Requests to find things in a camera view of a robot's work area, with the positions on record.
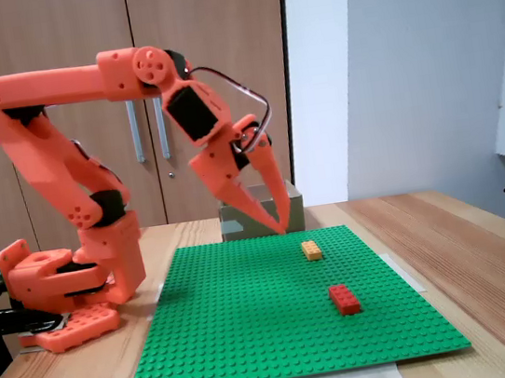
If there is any cardboard box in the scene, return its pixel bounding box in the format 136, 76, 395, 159
214, 177, 309, 243

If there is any red lego block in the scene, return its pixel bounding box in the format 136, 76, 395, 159
326, 281, 364, 318

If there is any wooden cabinet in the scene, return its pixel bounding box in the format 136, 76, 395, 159
0, 0, 326, 310

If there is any yellow lego block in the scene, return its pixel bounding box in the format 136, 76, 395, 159
299, 237, 325, 264

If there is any gripper motor cable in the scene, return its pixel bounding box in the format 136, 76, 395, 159
186, 57, 280, 160

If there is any metal cabinet handle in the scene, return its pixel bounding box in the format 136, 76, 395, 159
151, 94, 173, 161
124, 98, 147, 165

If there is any green lego baseplate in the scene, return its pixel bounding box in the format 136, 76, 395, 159
106, 208, 474, 378

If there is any translucent tape strip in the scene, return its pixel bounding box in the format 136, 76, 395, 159
141, 281, 171, 323
385, 246, 429, 298

